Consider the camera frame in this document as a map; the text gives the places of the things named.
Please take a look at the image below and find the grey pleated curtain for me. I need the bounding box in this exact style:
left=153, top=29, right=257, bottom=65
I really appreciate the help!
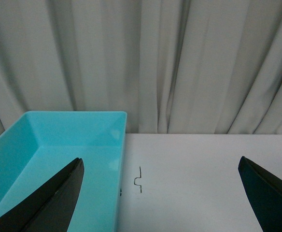
left=0, top=0, right=282, bottom=135

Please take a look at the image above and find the turquoise plastic storage bin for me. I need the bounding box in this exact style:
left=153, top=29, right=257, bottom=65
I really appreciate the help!
left=0, top=111, right=127, bottom=232

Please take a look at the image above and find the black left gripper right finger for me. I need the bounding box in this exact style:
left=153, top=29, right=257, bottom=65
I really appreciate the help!
left=238, top=156, right=282, bottom=232

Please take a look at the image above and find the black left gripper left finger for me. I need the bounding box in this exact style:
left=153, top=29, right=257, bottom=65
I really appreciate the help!
left=0, top=158, right=84, bottom=232

